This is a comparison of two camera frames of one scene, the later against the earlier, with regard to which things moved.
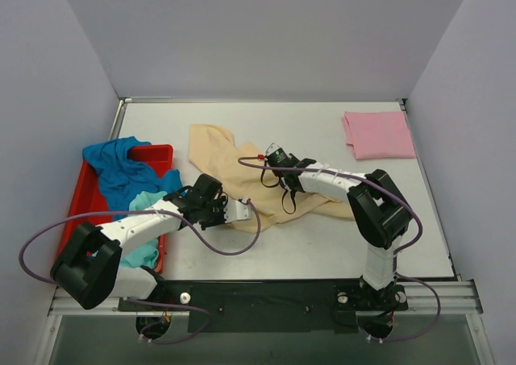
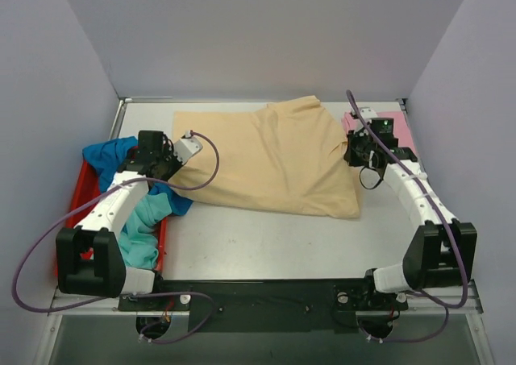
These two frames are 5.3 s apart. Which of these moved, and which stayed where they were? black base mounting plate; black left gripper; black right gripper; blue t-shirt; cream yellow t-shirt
Moved: black right gripper; cream yellow t-shirt; black left gripper
Stayed: blue t-shirt; black base mounting plate
